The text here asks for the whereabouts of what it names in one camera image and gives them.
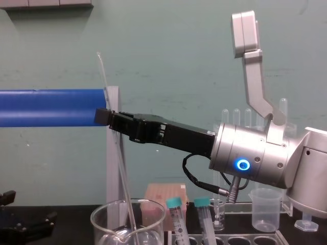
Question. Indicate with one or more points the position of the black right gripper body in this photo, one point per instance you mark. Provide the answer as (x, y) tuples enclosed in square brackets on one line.
[(178, 136)]

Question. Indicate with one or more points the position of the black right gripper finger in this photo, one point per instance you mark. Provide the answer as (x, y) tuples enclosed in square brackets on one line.
[(125, 128), (103, 117)]

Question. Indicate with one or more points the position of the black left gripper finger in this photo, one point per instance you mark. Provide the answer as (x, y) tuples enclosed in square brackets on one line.
[(33, 227), (9, 197)]

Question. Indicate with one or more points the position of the long glass thermometer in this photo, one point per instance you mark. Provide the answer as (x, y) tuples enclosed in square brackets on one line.
[(122, 167)]

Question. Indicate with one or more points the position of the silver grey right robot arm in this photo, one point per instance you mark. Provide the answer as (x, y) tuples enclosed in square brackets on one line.
[(245, 150)]

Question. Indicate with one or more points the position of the clear glass test tube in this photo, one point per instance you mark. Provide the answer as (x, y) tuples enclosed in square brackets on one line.
[(283, 107), (236, 116), (248, 116), (225, 116)]

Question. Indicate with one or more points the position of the teal capped centrifuge tube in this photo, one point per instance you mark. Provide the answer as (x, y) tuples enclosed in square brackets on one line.
[(205, 222), (177, 222)]

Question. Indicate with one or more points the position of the small glass beaker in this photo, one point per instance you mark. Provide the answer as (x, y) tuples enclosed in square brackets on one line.
[(218, 217)]

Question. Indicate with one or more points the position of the large clear glass beaker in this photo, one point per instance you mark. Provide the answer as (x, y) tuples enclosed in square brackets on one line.
[(153, 224)]

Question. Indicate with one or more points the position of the clear plastic beaker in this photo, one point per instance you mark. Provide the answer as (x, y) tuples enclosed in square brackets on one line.
[(265, 209)]

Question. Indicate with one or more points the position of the clear rack with round holes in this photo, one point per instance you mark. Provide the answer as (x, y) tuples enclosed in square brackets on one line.
[(255, 241)]

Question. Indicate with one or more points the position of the blue plastic pipe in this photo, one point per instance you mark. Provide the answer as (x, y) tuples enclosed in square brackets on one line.
[(51, 107)]

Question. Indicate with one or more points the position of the brown cardboard box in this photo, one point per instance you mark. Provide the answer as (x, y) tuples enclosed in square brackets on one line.
[(168, 191)]

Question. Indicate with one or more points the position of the clear cylinder with hexagonal base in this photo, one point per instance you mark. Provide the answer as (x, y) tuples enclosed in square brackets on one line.
[(306, 224)]

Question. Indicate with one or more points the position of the white upright post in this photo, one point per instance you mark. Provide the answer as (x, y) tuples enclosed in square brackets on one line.
[(112, 166)]

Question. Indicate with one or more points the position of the grey wall shelf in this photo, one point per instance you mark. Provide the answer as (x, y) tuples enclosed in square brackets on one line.
[(46, 3)]

